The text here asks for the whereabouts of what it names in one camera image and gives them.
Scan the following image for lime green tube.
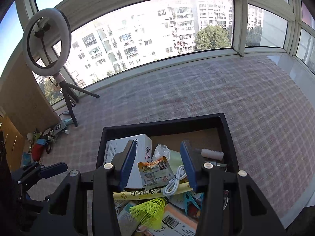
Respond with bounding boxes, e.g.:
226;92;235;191
33;131;42;141

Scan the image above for blue clothes peg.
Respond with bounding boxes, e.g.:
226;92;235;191
183;192;201;215

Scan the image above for white usb cable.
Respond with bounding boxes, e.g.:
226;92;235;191
162;165;187;197

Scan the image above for long yellow straw packet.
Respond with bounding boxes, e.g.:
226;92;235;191
113;182;193;201

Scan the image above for orange white snack sachet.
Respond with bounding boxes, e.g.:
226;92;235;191
138;156;175;190

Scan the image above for red cloth pouch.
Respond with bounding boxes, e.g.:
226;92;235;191
31;143;45;161

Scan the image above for black wet wipes pack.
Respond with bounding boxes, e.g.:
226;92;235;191
41;128;53;154

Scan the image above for white beaded massager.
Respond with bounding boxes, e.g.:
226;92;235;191
47;130;56;142

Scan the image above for blue card packet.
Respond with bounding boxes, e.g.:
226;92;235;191
22;152;32;167

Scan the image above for white roll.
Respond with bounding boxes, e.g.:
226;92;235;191
201;149;224;161

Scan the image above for orange barcode packet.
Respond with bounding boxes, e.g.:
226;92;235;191
140;204;197;236

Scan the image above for teal hand cream tube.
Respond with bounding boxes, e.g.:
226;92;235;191
63;118;74;126

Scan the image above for upright wooden board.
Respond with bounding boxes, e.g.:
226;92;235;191
1;55;60;136

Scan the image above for black storage box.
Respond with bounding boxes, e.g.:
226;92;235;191
74;112;241;236

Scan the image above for yellow shuttlecock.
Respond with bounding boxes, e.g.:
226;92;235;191
129;198;167;230

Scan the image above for black tripod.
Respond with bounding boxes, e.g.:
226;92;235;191
53;73;100;127

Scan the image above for clear plastic bag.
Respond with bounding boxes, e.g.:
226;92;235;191
152;144;171;161

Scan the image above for white paper box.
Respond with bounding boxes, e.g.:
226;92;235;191
104;134;152;189

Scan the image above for white ring light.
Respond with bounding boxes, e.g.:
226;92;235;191
22;8;71;79

